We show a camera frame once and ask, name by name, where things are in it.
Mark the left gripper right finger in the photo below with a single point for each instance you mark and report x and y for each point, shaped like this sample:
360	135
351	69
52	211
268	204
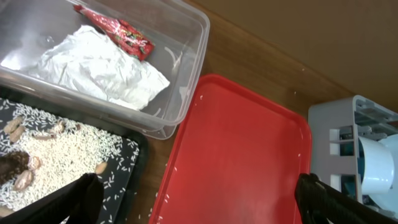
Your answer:
319	203

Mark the light blue plate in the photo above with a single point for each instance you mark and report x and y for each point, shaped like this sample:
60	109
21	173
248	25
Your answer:
388	200

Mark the light blue bowl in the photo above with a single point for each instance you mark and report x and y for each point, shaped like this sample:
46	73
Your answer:
375	178

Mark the red serving tray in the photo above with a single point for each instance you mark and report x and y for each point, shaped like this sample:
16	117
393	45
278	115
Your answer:
236	159

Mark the food leftovers in tray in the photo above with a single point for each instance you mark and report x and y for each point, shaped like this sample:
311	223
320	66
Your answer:
58	151

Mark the white napkin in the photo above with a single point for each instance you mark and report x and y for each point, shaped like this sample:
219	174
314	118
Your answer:
90	63

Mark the clear plastic bin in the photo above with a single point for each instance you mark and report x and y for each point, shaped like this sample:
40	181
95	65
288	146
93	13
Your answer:
180	35

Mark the red ketchup sachet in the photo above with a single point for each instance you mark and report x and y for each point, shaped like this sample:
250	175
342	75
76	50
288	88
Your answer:
124	35

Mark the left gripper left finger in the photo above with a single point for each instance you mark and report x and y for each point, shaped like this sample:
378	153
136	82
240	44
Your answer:
78	202

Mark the grey dishwasher rack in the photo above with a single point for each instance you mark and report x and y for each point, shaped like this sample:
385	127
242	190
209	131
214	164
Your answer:
337	156

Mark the black plastic tray bin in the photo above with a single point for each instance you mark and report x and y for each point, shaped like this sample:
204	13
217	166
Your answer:
24	178

